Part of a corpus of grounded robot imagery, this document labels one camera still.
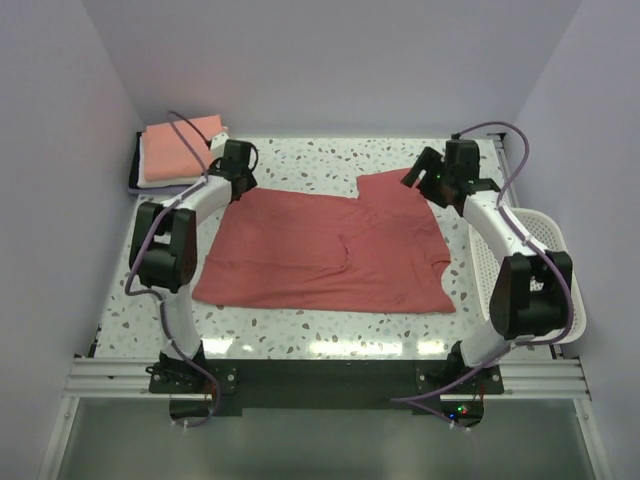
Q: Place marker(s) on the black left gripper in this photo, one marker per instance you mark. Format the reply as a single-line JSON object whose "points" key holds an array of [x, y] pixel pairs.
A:
{"points": [[251, 181]]}

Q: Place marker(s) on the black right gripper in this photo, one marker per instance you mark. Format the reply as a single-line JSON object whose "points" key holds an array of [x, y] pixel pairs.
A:
{"points": [[428, 161]]}

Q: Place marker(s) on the red t-shirt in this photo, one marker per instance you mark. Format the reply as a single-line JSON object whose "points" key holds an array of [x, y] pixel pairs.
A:
{"points": [[380, 252]]}

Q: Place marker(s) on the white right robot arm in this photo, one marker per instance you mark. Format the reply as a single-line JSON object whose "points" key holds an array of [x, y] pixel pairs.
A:
{"points": [[531, 302]]}

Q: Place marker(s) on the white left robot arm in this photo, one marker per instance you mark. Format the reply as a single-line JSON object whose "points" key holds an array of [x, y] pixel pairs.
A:
{"points": [[163, 257]]}

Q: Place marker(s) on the folded salmon pink t-shirt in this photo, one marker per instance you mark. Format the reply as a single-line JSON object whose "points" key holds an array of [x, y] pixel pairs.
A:
{"points": [[209, 126]]}

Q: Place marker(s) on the folded lavender t-shirt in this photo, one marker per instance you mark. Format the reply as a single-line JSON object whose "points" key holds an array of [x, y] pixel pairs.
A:
{"points": [[169, 190]]}

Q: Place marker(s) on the folded black t-shirt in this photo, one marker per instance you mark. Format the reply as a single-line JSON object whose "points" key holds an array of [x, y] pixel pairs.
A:
{"points": [[134, 171]]}

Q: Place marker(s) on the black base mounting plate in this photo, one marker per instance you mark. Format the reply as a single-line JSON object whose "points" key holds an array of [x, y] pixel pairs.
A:
{"points": [[233, 386]]}

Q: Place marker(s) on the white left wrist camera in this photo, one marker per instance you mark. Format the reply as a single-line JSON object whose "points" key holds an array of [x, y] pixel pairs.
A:
{"points": [[217, 144]]}

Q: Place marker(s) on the aluminium right side rail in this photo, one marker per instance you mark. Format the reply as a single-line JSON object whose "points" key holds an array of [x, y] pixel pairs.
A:
{"points": [[498, 139]]}

